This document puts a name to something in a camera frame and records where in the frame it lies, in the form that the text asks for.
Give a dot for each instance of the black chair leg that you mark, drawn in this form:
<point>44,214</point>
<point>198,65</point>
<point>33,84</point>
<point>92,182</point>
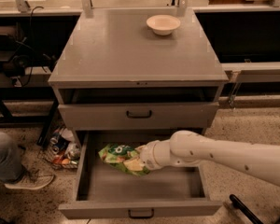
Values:
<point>238,204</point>

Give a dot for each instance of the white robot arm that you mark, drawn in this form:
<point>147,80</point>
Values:
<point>186,148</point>

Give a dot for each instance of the black middle drawer handle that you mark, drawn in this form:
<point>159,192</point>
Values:
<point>141,213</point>

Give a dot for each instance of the grey drawer cabinet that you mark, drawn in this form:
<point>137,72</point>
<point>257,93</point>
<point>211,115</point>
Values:
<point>113,57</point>

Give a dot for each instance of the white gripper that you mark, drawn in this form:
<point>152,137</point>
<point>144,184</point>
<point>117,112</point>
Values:
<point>147,157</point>

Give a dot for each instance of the green rice chip bag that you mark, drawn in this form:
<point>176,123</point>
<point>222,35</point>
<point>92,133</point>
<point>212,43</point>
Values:
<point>115,155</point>

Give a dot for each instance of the black machine with cables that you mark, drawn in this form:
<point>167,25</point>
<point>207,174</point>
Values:
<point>18,57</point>

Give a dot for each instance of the wire basket with cans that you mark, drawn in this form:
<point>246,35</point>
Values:
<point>61,151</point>

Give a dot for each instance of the person's leg in jeans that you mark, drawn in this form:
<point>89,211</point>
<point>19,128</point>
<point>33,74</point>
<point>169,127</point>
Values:
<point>11,169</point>

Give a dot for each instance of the black drawer handle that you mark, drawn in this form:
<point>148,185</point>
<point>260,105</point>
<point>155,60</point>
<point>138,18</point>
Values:
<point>141,213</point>
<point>138,115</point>

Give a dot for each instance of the black top drawer handle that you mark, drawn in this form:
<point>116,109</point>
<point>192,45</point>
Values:
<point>138,115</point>

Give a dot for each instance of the grey open middle drawer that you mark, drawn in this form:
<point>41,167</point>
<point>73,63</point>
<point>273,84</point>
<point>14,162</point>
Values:
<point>102,191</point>

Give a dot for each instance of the white ceramic bowl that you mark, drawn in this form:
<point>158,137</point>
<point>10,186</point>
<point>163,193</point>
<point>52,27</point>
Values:
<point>163,24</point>

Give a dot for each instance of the white sneaker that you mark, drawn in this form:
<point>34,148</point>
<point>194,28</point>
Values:
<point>32,182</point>

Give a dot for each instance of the grey top drawer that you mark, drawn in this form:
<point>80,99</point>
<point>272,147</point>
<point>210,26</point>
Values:
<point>113,117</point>

